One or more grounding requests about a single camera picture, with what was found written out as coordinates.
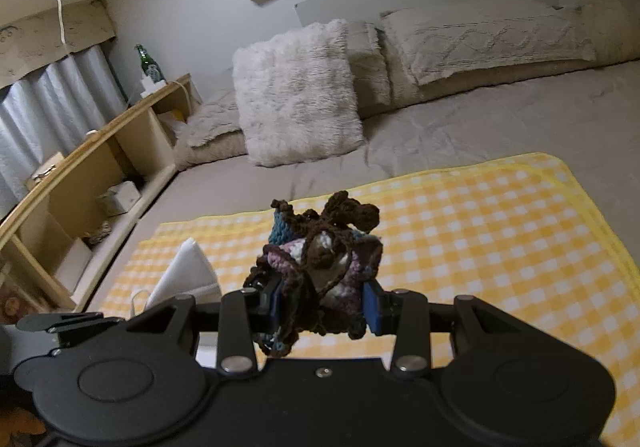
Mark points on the dark crochet piece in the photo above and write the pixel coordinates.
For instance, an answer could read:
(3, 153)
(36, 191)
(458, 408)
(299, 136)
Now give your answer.
(330, 252)

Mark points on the fluffy white pillow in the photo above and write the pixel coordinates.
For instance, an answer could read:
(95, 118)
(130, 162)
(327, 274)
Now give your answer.
(295, 92)

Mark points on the white charger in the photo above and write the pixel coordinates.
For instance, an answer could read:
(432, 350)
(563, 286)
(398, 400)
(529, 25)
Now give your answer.
(154, 83)

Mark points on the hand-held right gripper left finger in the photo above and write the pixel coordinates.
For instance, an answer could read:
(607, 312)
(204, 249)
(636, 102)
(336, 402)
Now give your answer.
(272, 308)

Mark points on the green glass bottle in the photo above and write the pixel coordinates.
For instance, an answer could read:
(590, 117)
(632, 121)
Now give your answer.
(146, 62)

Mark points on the beige quilted pillow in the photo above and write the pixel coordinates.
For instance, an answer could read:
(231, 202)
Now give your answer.
(215, 119)
(480, 39)

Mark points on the wooden bedside shelf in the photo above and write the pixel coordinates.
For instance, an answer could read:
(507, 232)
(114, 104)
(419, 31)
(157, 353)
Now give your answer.
(145, 137)

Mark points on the tissue box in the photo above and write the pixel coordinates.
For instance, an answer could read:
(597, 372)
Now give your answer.
(119, 198)

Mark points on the white cardboard box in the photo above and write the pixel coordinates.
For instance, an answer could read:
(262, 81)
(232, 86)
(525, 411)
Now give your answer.
(187, 272)

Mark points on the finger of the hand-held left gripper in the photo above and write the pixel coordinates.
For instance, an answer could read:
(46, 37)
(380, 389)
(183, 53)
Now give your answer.
(75, 323)

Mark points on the small white box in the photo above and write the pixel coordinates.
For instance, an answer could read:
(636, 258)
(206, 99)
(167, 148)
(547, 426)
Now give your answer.
(72, 259)

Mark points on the bed with grey sheet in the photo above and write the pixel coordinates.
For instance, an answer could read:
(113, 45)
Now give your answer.
(500, 127)

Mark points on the grey curtain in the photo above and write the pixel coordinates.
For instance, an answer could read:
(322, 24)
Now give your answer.
(55, 117)

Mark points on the cardboard curtain cover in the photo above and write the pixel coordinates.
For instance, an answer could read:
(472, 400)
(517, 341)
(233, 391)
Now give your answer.
(50, 39)

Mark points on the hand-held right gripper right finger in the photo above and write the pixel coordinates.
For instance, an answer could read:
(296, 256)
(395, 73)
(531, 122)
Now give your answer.
(372, 309)

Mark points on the yellow checkered cloth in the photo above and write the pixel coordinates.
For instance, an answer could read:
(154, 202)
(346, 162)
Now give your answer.
(475, 237)

